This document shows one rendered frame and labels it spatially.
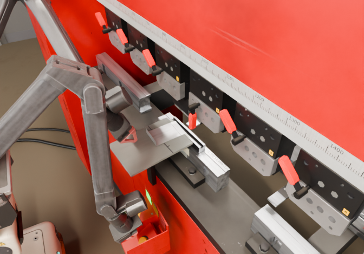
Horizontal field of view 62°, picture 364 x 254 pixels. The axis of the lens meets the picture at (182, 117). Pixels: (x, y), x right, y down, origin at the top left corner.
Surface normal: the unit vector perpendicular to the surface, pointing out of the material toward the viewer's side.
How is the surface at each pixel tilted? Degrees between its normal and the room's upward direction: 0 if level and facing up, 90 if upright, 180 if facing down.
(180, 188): 0
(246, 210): 0
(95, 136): 81
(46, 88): 86
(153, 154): 0
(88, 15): 90
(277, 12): 90
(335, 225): 90
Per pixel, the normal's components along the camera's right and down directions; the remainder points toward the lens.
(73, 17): 0.58, 0.53
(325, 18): -0.81, 0.39
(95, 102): 0.32, 0.50
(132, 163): -0.01, -0.75
